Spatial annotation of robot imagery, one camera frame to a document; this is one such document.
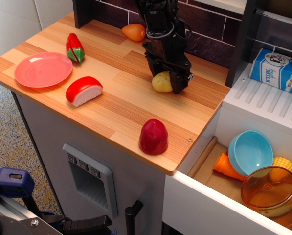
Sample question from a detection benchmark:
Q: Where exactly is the pink plastic plate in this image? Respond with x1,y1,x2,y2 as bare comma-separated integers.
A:
14,52,73,88

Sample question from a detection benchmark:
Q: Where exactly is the orange toy cone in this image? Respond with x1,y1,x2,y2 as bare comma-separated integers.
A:
213,153,246,181

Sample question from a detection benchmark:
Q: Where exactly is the grey ice dispenser panel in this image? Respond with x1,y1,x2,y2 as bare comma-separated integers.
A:
63,143,118,219

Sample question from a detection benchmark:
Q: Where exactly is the blue clamp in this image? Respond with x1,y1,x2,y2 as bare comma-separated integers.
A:
0,167,35,198

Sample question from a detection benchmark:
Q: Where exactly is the black clamp grip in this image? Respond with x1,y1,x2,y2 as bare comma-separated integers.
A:
59,215,112,235

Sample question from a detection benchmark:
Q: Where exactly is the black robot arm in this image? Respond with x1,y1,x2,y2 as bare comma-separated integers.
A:
134,0,193,94

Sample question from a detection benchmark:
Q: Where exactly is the red green toy pepper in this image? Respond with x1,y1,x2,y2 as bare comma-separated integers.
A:
66,33,85,62

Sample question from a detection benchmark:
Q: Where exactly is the red white toy sushi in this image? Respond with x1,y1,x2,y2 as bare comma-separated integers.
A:
66,76,103,107

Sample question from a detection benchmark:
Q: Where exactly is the blue white milk carton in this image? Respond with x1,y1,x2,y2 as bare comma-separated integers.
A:
249,48,292,93

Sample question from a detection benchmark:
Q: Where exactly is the yellow toy potato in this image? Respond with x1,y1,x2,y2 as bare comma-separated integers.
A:
152,71,173,93

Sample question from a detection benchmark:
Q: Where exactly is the white toy sink unit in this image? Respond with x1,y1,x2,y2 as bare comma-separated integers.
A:
162,65,292,235

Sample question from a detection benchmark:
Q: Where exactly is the orange transparent plastic pot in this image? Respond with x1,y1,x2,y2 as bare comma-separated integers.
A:
241,166,292,227

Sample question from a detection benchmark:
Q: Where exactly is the yellow toy corn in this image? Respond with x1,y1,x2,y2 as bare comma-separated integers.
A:
270,157,292,182

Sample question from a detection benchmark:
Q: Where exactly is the orange toy fruit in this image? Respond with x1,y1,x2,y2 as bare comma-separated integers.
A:
122,23,146,42

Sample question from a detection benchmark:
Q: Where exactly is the light blue plastic bowl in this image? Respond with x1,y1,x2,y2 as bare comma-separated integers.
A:
228,130,273,176

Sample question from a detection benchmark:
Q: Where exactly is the black fridge door handle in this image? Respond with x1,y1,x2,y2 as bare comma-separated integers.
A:
125,200,143,235

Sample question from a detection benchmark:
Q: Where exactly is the dark red toy half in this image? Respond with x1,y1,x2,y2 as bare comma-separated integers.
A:
138,119,169,155

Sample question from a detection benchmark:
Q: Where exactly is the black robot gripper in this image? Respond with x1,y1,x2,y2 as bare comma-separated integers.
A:
142,34,193,94

